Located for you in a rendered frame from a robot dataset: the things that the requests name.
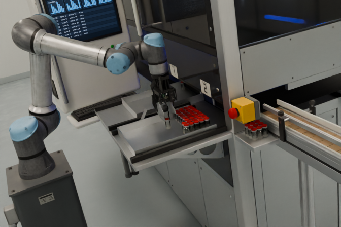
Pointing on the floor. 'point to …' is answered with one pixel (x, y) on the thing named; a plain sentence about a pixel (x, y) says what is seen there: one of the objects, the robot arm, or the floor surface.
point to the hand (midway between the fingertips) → (166, 116)
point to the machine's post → (232, 90)
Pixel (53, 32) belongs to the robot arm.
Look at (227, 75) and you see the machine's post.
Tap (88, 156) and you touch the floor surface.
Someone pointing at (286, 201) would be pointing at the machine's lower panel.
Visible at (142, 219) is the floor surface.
